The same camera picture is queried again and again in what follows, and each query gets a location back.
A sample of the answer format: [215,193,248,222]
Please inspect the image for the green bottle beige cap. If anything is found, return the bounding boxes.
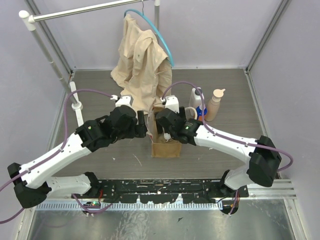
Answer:
[161,133,172,143]

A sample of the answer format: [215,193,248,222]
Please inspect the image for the brown canvas bag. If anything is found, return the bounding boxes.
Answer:
[146,106,192,158]

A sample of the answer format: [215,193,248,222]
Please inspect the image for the blue cap bottle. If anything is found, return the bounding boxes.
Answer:
[196,105,208,121]

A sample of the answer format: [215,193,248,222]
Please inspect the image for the white bottle black cap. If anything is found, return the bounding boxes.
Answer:
[188,87,204,109]

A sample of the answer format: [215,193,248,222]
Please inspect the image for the beige pink bottle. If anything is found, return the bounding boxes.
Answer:
[205,89,225,122]

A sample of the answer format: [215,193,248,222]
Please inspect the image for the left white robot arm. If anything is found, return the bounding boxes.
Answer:
[7,105,147,209]

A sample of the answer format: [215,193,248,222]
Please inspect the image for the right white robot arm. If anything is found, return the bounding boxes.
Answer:
[155,108,282,197]

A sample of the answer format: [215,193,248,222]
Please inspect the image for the beige shirt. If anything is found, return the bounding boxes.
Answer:
[110,14,173,114]

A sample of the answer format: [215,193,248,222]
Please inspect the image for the white clothes rack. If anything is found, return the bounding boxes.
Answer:
[18,0,162,127]

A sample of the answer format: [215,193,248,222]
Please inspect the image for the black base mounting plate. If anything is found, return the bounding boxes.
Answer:
[76,178,235,204]

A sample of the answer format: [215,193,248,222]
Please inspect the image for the blue clothes hanger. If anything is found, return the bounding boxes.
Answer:
[123,0,175,67]

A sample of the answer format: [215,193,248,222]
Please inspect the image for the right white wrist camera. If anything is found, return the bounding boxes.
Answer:
[161,95,180,114]

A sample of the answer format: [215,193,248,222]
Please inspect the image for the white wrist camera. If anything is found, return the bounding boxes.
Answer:
[110,95,134,108]
[161,95,180,114]

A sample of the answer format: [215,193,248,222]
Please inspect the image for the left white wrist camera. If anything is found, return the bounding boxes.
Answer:
[110,95,134,108]

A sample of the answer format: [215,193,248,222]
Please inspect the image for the aluminium front rail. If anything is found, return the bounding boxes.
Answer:
[24,175,297,208]

